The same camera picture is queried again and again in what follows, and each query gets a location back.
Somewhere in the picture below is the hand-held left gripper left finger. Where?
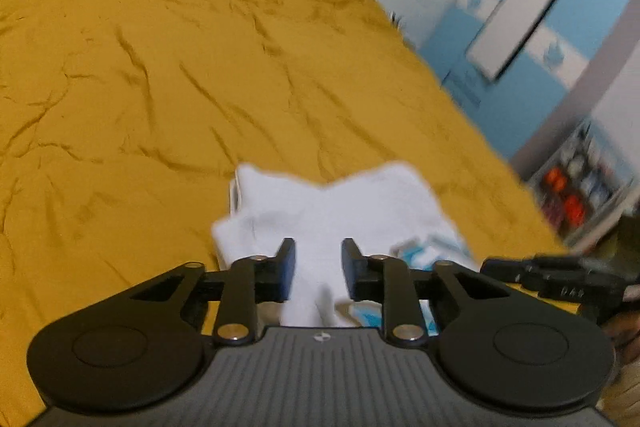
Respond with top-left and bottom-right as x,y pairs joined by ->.
127,238 -> 297,344

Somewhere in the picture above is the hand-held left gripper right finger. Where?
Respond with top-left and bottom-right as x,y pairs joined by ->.
341,238 -> 508,343

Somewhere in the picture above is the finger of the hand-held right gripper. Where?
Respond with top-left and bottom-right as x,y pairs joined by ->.
480,258 -> 540,289

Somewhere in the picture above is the white sweater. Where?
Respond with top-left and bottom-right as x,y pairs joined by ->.
211,161 -> 481,338

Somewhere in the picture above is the person's right forearm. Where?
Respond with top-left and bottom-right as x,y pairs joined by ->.
598,309 -> 640,427

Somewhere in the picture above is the shelf with colourful bottles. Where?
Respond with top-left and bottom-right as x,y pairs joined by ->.
529,121 -> 640,249

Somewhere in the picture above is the yellow bed blanket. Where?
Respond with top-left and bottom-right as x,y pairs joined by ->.
0,0 -> 571,427

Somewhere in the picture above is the blue and white wardrobe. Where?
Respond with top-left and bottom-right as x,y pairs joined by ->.
419,0 -> 640,158

